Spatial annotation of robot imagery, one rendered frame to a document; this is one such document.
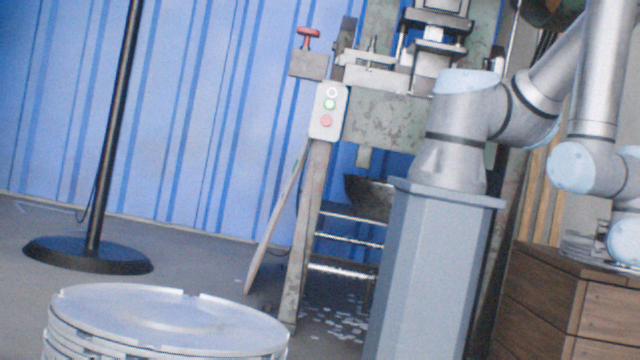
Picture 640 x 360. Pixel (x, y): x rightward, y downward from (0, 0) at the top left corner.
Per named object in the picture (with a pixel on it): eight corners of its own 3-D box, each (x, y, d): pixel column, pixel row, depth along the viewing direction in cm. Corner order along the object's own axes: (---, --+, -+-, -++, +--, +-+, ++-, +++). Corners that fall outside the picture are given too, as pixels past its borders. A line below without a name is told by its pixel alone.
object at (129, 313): (282, 375, 88) (284, 368, 88) (13, 323, 88) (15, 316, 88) (291, 316, 117) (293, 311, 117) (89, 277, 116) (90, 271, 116)
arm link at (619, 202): (633, 141, 130) (624, 210, 130) (679, 152, 136) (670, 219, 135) (594, 141, 137) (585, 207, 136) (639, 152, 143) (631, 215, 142)
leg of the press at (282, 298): (295, 338, 205) (367, -23, 201) (250, 329, 205) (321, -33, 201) (308, 277, 297) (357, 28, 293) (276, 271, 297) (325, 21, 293)
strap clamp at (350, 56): (394, 75, 231) (401, 39, 230) (334, 64, 231) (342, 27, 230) (392, 77, 237) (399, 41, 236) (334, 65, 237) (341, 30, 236)
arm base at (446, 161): (496, 198, 153) (507, 145, 152) (418, 183, 150) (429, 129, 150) (469, 191, 167) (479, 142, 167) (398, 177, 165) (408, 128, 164)
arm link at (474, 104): (412, 128, 160) (426, 59, 160) (465, 140, 167) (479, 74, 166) (450, 134, 150) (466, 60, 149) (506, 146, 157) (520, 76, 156)
